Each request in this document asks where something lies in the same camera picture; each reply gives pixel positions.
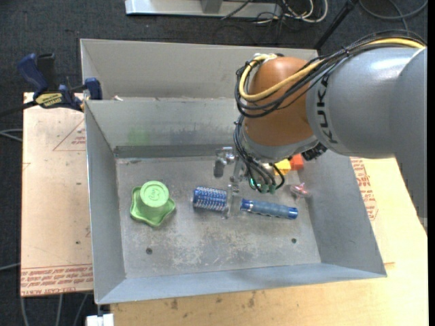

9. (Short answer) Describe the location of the brown cardboard board red print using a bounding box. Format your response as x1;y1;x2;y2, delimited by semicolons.
20;92;397;298

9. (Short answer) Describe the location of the green flower-rimmed plastic cup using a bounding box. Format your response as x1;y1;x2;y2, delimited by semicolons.
129;180;177;228

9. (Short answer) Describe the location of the pink clear plastic toy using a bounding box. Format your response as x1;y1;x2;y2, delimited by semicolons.
290;182;311;198

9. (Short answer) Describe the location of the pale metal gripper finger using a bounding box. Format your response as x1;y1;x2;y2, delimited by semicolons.
226;182;241;219
213;146;237;179

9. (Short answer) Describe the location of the blue hairbrush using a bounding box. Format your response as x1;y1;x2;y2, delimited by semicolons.
192;185;300;221

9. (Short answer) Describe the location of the yellow block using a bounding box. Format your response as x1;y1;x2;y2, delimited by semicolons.
274;158;292;177

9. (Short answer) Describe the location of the grey metal bin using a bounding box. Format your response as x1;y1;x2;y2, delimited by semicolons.
80;38;388;306

